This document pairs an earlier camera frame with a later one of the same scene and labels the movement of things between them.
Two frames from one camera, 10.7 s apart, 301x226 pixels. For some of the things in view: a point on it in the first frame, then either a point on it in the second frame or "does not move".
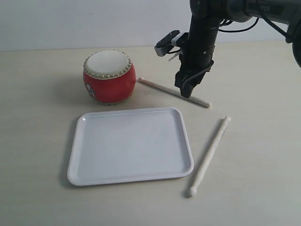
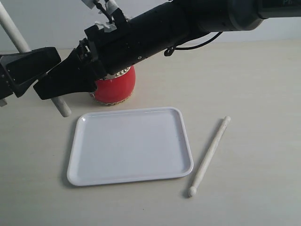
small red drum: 109,76 does not move
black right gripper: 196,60 to 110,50
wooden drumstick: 194,100 to 22,47
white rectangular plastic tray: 116,146 does not move
